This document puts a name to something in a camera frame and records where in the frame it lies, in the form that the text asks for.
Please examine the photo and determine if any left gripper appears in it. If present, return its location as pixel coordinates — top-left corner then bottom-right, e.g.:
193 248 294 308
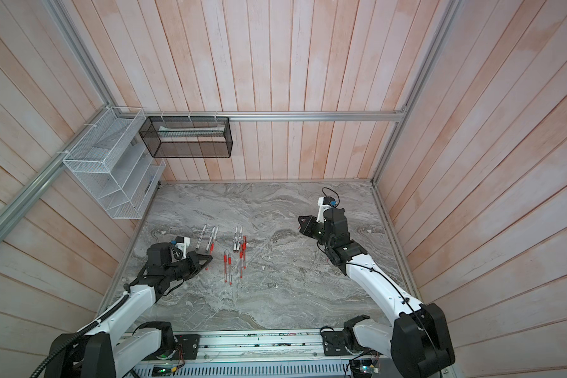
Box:
164 251 213 282

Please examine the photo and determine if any green marker pen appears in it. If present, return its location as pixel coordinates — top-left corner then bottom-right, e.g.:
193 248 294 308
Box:
195 224 207 251
209 226 219 253
205 226 217 252

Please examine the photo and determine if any red gel pen long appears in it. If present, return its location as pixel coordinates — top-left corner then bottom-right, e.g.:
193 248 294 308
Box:
228 253 233 286

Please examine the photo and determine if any brown marker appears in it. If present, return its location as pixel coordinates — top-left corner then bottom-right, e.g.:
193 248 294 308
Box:
236 226 243 253
232 225 239 253

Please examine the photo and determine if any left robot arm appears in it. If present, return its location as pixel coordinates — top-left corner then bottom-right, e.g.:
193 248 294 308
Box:
32 238 213 377

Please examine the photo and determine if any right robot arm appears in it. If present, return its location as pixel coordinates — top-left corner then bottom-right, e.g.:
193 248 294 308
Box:
298 205 456 377

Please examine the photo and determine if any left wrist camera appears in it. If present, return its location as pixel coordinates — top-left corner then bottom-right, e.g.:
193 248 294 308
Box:
170 236 191 261

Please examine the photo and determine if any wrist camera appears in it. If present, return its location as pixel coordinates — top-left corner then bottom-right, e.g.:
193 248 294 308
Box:
317 196 337 223
170 236 191 261

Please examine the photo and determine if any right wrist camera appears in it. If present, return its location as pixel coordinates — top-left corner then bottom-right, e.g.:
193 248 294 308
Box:
317 196 337 223

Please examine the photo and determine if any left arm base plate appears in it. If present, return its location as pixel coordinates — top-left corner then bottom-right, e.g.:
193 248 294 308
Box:
168 334 201 361

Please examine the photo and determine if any aluminium front rail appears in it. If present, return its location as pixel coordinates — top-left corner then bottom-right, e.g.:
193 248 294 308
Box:
117 328 455 367

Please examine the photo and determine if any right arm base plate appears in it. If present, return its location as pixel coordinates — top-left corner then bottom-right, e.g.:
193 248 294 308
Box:
320 328 358 357

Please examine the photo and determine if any black wire mesh basket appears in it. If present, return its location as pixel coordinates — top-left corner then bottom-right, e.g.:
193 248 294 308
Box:
140 116 233 159

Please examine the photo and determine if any white wire mesh shelf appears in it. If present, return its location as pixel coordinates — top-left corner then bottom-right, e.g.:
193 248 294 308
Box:
63 106 165 220

